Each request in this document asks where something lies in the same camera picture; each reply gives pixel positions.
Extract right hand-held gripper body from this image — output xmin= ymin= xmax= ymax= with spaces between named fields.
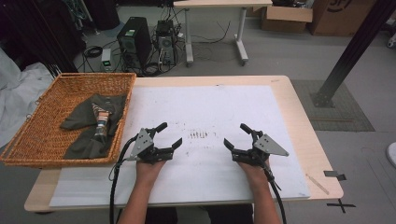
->
xmin=232 ymin=130 xmax=290 ymax=166

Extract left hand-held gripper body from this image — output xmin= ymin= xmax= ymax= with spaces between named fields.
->
xmin=125 ymin=127 xmax=176 ymax=165

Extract olive printed t-shirt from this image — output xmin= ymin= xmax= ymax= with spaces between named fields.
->
xmin=60 ymin=93 xmax=128 ymax=161

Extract woven wicker basket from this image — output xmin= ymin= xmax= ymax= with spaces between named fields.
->
xmin=0 ymin=72 xmax=137 ymax=169

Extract person's left hand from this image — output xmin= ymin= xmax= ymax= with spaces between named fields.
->
xmin=135 ymin=160 xmax=167 ymax=185

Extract person's right hand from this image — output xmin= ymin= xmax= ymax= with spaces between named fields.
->
xmin=237 ymin=160 xmax=271 ymax=189

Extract light wooden table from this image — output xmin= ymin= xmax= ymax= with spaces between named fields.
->
xmin=23 ymin=75 xmax=345 ymax=213

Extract person's legs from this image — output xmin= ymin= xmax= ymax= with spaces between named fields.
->
xmin=144 ymin=203 xmax=255 ymax=224

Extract black tape piece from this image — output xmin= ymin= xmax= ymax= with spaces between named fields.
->
xmin=322 ymin=170 xmax=347 ymax=182

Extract grey floor mat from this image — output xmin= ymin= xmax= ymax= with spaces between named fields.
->
xmin=290 ymin=79 xmax=375 ymax=133

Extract small black computer tower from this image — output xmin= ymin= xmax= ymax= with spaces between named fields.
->
xmin=155 ymin=20 xmax=178 ymax=66

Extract white box with green light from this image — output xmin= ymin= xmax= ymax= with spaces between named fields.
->
xmin=99 ymin=48 xmax=113 ymax=72

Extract large black computer tower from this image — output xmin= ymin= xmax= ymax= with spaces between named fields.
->
xmin=117 ymin=16 xmax=153 ymax=71

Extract open cardboard box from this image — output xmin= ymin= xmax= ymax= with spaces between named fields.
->
xmin=261 ymin=5 xmax=314 ymax=35

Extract white round object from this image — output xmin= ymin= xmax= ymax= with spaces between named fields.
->
xmin=386 ymin=142 xmax=396 ymax=169

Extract white-legged desk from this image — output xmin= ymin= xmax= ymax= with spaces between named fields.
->
xmin=173 ymin=0 xmax=274 ymax=67

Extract large closed cardboard box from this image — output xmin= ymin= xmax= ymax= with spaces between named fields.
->
xmin=307 ymin=0 xmax=378 ymax=37

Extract dark curtain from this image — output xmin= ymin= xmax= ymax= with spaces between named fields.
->
xmin=0 ymin=0 xmax=87 ymax=75

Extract right hand-held gripper cable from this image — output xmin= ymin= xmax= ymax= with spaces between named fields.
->
xmin=262 ymin=158 xmax=288 ymax=224

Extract hand-held gripper cable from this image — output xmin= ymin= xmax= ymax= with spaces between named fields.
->
xmin=108 ymin=133 xmax=140 ymax=224
xmin=262 ymin=158 xmax=288 ymax=224

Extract left hand-held gripper cable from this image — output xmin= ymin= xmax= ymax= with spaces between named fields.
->
xmin=108 ymin=133 xmax=140 ymax=224

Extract loose black floor cable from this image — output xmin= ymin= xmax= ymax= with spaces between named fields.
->
xmin=191 ymin=21 xmax=233 ymax=45

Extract coiled black cable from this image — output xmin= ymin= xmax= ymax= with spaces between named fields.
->
xmin=82 ymin=45 xmax=104 ymax=59

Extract black metal post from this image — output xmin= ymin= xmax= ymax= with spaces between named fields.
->
xmin=310 ymin=0 xmax=396 ymax=109

